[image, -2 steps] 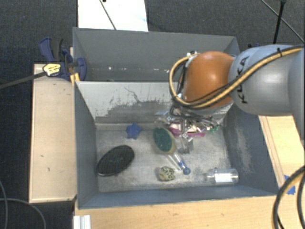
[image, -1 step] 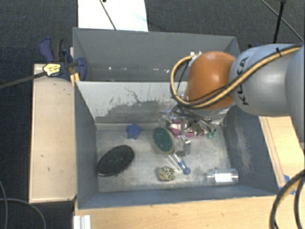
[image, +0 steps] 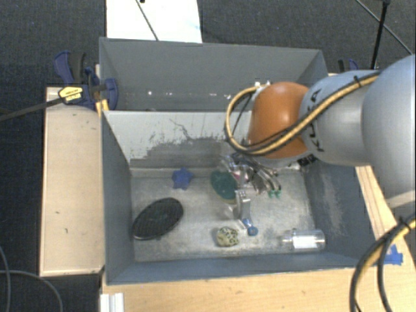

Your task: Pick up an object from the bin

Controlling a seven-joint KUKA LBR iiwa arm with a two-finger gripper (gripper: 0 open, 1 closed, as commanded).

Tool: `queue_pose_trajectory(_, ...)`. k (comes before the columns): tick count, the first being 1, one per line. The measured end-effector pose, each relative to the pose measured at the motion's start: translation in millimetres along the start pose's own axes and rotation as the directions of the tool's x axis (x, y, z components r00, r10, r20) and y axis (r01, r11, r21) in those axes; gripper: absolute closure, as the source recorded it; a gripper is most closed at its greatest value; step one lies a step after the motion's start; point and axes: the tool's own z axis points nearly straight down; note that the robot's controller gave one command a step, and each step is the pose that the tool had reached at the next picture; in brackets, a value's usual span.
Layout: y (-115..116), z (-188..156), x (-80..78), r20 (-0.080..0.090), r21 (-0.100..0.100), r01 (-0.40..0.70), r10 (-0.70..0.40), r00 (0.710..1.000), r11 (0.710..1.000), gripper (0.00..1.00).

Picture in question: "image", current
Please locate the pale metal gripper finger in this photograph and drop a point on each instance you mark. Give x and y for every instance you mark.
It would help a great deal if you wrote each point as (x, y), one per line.
(243, 205)
(232, 212)

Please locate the small blue toy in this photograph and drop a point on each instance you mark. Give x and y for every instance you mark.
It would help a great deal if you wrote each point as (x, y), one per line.
(250, 228)

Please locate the yellow spotted ball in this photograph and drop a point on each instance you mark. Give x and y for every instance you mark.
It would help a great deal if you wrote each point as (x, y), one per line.
(227, 237)

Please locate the dark green round sponge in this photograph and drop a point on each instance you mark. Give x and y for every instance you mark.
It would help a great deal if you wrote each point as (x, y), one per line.
(223, 184)

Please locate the blue star toy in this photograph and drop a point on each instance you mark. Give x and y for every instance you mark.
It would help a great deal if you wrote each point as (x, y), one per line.
(182, 178)

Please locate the clear plastic bottle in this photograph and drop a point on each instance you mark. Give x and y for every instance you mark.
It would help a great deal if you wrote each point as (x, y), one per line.
(305, 240)

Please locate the black round mesh disc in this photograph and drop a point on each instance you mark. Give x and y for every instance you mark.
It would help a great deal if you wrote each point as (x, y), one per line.
(157, 219)

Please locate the grey metal bin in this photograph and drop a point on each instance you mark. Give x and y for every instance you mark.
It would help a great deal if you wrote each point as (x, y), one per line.
(201, 76)

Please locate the pale wood flat board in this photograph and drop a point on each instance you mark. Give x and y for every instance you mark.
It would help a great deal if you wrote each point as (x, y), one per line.
(73, 190)

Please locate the black cylinder on white bracket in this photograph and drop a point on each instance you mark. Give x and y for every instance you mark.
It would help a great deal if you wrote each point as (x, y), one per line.
(306, 162)

